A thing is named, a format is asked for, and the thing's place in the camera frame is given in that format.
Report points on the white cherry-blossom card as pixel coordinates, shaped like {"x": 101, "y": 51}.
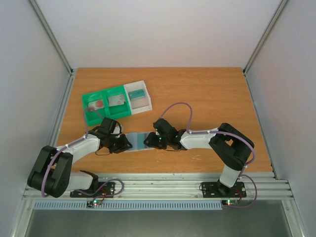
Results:
{"x": 120, "y": 100}

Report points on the aluminium front rail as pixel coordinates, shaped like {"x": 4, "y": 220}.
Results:
{"x": 185, "y": 186}

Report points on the slotted cable duct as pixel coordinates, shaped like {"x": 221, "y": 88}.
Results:
{"x": 128, "y": 205}

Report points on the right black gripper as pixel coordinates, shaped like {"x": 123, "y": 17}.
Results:
{"x": 156, "y": 140}

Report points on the red-patterned card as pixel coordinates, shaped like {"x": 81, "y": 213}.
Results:
{"x": 95, "y": 105}

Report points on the white translucent tray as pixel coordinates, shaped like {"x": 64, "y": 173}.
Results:
{"x": 139, "y": 105}

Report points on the left circuit board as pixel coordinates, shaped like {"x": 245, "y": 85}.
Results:
{"x": 95, "y": 203}

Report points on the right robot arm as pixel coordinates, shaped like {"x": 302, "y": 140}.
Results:
{"x": 234, "y": 149}

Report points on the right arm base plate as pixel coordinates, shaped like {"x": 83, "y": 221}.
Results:
{"x": 218, "y": 190}

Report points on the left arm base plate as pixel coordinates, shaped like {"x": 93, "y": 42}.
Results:
{"x": 101, "y": 189}

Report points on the right aluminium frame post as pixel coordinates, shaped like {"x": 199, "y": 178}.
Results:
{"x": 266, "y": 33}

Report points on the grey card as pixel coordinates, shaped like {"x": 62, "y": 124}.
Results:
{"x": 112, "y": 100}

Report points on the green two-compartment tray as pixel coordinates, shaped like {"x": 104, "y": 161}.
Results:
{"x": 112, "y": 112}

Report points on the left aluminium frame post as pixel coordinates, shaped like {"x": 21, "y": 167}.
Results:
{"x": 44, "y": 23}

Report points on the right circuit board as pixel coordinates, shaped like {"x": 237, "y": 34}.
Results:
{"x": 230, "y": 202}

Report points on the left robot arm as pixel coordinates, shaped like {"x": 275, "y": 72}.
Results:
{"x": 52, "y": 172}

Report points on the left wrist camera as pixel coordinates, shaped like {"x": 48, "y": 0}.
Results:
{"x": 118, "y": 130}

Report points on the aluminium frame post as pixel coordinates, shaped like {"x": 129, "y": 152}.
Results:
{"x": 44, "y": 23}
{"x": 266, "y": 33}

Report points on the white card holder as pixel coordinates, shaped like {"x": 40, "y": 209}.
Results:
{"x": 137, "y": 141}

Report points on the circuit board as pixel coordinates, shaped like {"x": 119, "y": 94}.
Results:
{"x": 95, "y": 203}
{"x": 230, "y": 202}

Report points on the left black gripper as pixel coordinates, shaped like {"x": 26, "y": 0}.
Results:
{"x": 124, "y": 145}

